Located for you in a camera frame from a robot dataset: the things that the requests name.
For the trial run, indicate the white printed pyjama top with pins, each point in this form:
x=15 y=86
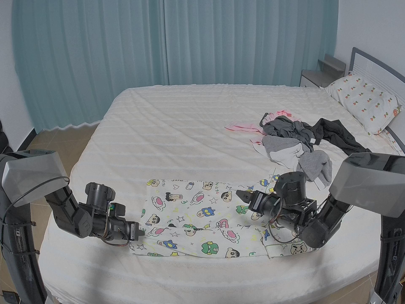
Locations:
x=196 y=207

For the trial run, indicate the black garment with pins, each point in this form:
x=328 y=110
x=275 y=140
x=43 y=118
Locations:
x=335 y=135

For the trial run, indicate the pink garment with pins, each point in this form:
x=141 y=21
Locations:
x=242 y=127

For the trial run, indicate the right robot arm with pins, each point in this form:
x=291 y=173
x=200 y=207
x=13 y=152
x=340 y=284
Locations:
x=364 y=176

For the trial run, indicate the grey bedside table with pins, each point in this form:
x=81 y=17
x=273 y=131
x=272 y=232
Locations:
x=311 y=79

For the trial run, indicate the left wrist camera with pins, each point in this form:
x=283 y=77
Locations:
x=117 y=210

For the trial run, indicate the white printed pillow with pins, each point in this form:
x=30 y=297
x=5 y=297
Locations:
x=364 y=101

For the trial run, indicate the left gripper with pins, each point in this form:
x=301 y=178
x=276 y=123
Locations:
x=121 y=231

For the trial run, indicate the grey and white garment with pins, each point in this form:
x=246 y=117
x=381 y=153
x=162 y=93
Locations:
x=316 y=166

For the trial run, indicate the dark chest of drawers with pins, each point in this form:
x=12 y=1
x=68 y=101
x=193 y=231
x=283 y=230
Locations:
x=2 y=138

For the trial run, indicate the blue-green curtain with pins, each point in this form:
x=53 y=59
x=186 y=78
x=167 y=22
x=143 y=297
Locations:
x=246 y=27
x=88 y=43

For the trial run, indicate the dark grey garment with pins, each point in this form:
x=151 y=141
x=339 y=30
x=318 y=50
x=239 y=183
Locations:
x=284 y=127

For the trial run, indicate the bed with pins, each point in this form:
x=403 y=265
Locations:
x=177 y=122

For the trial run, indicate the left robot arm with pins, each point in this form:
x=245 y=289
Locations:
x=15 y=249

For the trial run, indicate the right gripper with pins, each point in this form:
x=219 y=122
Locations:
x=264 y=203

